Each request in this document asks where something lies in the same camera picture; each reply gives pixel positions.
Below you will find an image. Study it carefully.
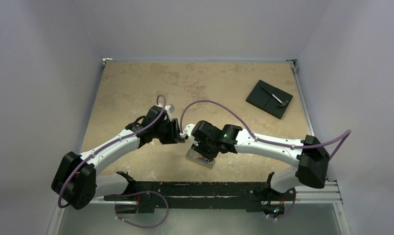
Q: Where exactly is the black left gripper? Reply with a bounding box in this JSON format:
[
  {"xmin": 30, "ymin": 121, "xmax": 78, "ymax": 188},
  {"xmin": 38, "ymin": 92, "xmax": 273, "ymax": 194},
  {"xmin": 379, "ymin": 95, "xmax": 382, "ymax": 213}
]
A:
[{"xmin": 153, "ymin": 118, "xmax": 184, "ymax": 144}]

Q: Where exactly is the purple AAA battery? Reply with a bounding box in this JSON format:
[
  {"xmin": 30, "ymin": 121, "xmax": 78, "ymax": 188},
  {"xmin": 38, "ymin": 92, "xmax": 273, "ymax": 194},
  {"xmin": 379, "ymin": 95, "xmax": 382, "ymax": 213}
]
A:
[{"xmin": 198, "ymin": 157, "xmax": 209, "ymax": 163}]

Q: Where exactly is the white remote control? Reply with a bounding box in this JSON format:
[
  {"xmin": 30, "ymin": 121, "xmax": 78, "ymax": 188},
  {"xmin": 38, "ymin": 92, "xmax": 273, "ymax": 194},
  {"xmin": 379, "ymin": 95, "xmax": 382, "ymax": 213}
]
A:
[{"xmin": 185, "ymin": 149, "xmax": 215, "ymax": 169}]

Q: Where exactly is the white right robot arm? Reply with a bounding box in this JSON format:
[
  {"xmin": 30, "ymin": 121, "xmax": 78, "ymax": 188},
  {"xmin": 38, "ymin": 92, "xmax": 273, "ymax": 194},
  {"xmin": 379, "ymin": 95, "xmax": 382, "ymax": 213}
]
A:
[{"xmin": 184, "ymin": 120, "xmax": 329, "ymax": 199}]

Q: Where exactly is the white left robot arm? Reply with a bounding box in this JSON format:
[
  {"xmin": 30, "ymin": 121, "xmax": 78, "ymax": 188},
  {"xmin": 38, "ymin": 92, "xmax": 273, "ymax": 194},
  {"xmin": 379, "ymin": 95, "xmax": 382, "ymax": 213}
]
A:
[{"xmin": 51, "ymin": 104, "xmax": 185, "ymax": 210}]

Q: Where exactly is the black flat tray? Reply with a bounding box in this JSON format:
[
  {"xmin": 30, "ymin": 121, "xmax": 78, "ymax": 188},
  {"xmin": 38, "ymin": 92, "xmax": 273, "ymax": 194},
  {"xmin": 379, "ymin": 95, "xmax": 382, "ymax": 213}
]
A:
[{"xmin": 246, "ymin": 80, "xmax": 293, "ymax": 119}]

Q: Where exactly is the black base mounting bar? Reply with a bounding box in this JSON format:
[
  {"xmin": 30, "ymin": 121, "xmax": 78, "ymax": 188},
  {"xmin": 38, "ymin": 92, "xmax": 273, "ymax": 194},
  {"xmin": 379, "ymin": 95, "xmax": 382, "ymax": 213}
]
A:
[{"xmin": 104, "ymin": 173, "xmax": 296, "ymax": 215}]

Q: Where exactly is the black metal tool on tray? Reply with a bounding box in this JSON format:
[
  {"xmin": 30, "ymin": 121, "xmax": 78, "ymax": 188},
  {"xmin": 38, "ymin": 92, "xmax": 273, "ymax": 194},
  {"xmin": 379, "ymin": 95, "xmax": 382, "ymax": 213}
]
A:
[{"xmin": 261, "ymin": 86, "xmax": 289, "ymax": 107}]

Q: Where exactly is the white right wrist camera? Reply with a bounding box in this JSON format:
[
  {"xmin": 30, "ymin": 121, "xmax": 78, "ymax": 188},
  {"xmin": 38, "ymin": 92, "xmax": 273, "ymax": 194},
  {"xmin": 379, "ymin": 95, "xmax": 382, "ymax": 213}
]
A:
[{"xmin": 180, "ymin": 124, "xmax": 195, "ymax": 141}]

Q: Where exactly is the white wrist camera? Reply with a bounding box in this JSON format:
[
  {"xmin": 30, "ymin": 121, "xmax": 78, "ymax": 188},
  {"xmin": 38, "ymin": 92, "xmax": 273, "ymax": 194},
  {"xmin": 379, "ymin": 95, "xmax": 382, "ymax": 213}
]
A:
[
  {"xmin": 180, "ymin": 124, "xmax": 195, "ymax": 141},
  {"xmin": 164, "ymin": 104, "xmax": 175, "ymax": 114}
]

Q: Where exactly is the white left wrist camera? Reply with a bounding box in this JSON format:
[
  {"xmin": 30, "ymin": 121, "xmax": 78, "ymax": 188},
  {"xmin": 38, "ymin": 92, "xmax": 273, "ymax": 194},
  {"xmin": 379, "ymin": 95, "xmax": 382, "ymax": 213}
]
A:
[{"xmin": 164, "ymin": 104, "xmax": 175, "ymax": 114}]

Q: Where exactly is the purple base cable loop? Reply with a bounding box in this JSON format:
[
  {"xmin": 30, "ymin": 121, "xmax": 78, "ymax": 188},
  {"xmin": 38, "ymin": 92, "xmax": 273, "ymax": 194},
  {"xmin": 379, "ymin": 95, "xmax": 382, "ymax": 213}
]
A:
[{"xmin": 114, "ymin": 190, "xmax": 170, "ymax": 230}]

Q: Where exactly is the aluminium frame rail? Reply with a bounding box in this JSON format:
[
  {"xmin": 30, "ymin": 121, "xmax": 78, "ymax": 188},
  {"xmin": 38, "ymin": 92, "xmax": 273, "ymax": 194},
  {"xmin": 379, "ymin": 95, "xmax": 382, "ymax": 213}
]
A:
[{"xmin": 286, "ymin": 59, "xmax": 315, "ymax": 136}]

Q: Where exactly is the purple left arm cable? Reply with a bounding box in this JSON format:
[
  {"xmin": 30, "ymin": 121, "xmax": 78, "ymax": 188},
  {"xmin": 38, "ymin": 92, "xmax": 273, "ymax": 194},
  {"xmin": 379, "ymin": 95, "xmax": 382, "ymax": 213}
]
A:
[{"xmin": 57, "ymin": 94, "xmax": 167, "ymax": 209}]

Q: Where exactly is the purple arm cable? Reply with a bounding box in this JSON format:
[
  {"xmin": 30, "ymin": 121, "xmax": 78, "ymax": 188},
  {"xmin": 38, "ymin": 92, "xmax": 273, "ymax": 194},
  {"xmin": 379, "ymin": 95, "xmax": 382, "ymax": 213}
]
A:
[
  {"xmin": 57, "ymin": 94, "xmax": 167, "ymax": 209},
  {"xmin": 180, "ymin": 100, "xmax": 352, "ymax": 160}
]

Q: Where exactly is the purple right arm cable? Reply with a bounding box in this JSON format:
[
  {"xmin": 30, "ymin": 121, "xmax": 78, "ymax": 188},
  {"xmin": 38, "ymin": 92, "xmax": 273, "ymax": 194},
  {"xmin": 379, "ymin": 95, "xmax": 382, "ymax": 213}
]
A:
[{"xmin": 180, "ymin": 100, "xmax": 352, "ymax": 160}]

